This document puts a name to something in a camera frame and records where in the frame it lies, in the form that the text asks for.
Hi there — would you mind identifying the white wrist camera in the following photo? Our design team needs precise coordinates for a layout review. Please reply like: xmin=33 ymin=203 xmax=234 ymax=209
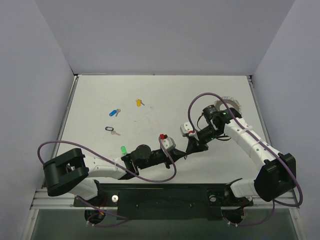
xmin=159 ymin=134 xmax=176 ymax=152
xmin=180 ymin=122 xmax=195 ymax=138

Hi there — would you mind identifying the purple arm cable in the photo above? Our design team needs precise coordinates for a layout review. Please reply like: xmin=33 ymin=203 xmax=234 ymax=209
xmin=37 ymin=140 xmax=177 ymax=183
xmin=187 ymin=92 xmax=304 ymax=227

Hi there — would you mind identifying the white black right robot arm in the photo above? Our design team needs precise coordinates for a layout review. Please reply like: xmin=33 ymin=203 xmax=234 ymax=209
xmin=180 ymin=105 xmax=297 ymax=205

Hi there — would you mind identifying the key with yellow tag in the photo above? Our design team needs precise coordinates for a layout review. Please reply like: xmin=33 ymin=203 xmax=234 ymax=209
xmin=136 ymin=99 xmax=145 ymax=107

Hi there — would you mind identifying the key with blue tag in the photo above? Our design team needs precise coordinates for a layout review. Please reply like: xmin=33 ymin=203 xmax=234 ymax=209
xmin=109 ymin=108 xmax=121 ymax=117

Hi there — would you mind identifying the metal key ring disc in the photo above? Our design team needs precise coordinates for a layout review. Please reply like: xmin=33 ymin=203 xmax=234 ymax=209
xmin=214 ymin=96 xmax=242 ymax=113

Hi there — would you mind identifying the black tag with white label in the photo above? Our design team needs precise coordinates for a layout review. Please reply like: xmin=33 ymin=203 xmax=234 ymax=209
xmin=105 ymin=126 xmax=120 ymax=136

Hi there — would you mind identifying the key with green tag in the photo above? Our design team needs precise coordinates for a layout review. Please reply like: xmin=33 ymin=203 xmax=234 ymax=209
xmin=120 ymin=146 xmax=127 ymax=156

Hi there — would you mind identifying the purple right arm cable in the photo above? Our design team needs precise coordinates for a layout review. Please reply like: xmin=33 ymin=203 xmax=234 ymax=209
xmin=187 ymin=92 xmax=304 ymax=227

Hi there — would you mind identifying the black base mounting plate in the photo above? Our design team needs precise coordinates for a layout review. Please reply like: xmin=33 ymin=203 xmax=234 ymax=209
xmin=89 ymin=183 xmax=253 ymax=223

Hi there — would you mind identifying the aluminium front frame rail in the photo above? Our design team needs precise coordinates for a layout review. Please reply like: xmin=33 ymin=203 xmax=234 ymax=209
xmin=30 ymin=188 xmax=298 ymax=211

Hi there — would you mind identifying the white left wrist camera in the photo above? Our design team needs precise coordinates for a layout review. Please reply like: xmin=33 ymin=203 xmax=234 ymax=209
xmin=159 ymin=134 xmax=176 ymax=152

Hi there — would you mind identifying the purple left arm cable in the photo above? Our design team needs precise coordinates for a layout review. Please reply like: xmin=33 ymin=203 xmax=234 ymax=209
xmin=37 ymin=140 xmax=177 ymax=183

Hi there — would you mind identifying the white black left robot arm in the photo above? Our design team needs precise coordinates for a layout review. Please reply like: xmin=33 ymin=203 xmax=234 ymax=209
xmin=43 ymin=143 xmax=186 ymax=206

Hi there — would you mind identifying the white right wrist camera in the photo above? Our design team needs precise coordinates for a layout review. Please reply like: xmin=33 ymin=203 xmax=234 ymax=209
xmin=180 ymin=122 xmax=195 ymax=138

